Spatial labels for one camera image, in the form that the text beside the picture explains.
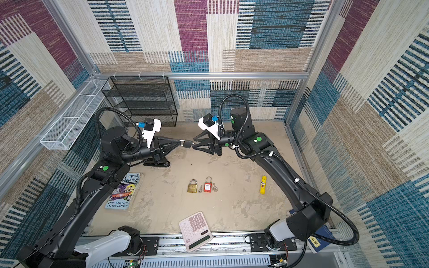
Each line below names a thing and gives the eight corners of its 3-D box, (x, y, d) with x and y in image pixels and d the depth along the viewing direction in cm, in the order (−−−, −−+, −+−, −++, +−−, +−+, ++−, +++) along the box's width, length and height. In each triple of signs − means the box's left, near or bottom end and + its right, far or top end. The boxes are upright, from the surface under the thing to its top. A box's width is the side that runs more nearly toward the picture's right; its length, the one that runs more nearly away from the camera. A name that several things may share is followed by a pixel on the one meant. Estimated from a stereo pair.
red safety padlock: (203, 192, 91) (203, 190, 89) (204, 177, 96) (204, 176, 95) (212, 192, 91) (212, 190, 89) (212, 177, 96) (212, 176, 95)
